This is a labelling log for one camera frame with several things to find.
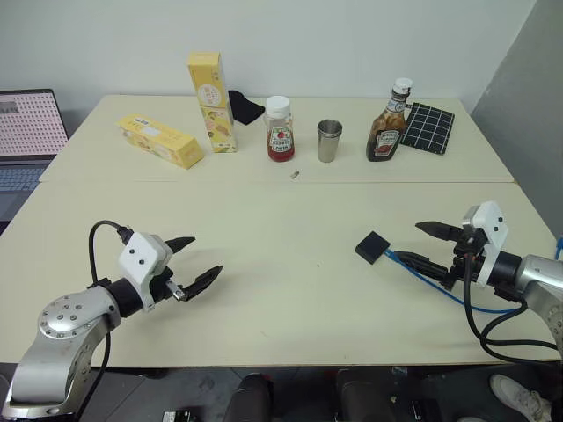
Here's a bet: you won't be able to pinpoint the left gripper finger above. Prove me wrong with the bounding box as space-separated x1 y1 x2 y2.
181 265 224 304
163 236 196 254

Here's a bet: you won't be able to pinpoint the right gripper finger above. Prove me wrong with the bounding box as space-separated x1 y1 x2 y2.
392 250 455 289
414 221 464 242

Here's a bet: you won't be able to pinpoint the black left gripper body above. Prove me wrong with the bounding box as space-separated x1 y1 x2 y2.
148 252 186 305

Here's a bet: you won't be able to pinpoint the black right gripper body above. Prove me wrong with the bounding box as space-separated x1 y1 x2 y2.
445 225 487 290

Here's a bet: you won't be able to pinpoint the small black block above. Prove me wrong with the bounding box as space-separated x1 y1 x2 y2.
354 230 391 266

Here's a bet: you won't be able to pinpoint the black white-grid mat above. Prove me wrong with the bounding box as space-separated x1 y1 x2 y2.
398 102 456 156

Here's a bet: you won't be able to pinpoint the yellow long carton box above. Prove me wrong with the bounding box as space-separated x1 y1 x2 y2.
114 113 204 171
186 51 239 155

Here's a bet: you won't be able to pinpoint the brown sauce bottle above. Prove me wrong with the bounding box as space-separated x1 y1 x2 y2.
364 77 415 164

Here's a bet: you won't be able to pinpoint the dark rounded shape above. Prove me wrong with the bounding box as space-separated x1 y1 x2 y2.
231 373 274 422

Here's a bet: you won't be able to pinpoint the stacked steel cups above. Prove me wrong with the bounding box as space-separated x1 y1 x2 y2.
316 119 345 164

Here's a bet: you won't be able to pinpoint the white shoe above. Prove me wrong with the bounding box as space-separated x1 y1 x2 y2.
489 374 553 422

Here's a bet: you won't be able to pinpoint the ketchup bottle with white cap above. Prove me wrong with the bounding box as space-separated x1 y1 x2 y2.
262 96 296 163

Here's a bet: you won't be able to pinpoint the black cloth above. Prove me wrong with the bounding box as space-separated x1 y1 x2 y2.
227 89 267 127

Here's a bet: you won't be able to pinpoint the laptop with dotted screen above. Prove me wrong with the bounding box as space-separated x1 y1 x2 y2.
0 89 70 235

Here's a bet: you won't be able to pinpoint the thin blue cable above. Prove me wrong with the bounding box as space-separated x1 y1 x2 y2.
383 249 530 315

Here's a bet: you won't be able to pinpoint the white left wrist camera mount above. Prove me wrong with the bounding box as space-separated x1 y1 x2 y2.
117 232 173 313

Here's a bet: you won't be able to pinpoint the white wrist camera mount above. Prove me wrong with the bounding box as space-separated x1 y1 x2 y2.
117 232 173 313
461 200 510 289

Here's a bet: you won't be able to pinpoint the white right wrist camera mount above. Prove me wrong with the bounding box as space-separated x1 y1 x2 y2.
461 200 510 289

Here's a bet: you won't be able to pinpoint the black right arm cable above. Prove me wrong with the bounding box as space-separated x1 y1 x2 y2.
463 252 563 365

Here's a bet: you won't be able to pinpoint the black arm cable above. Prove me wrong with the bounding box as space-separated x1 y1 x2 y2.
463 252 563 365
74 220 134 417

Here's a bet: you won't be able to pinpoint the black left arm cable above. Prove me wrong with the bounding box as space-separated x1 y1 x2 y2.
74 220 134 417

